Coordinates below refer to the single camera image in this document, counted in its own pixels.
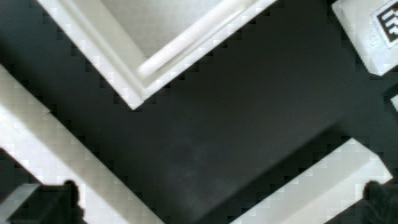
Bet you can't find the white U-shaped fence frame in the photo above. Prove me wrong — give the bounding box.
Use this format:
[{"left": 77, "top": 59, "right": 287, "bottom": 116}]
[{"left": 0, "top": 66, "right": 393, "bottom": 224}]

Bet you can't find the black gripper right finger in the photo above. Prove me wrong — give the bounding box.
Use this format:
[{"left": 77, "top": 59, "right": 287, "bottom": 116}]
[{"left": 340, "top": 181, "right": 398, "bottom": 224}]

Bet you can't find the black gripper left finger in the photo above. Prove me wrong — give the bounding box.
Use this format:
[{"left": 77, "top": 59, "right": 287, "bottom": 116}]
[{"left": 0, "top": 180, "right": 88, "bottom": 224}]

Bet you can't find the white cabinet top block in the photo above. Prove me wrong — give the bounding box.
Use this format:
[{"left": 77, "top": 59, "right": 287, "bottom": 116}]
[{"left": 333, "top": 0, "right": 398, "bottom": 76}]

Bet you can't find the white cabinet body box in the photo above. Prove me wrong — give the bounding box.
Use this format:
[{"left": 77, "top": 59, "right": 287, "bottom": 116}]
[{"left": 38, "top": 0, "right": 278, "bottom": 107}]

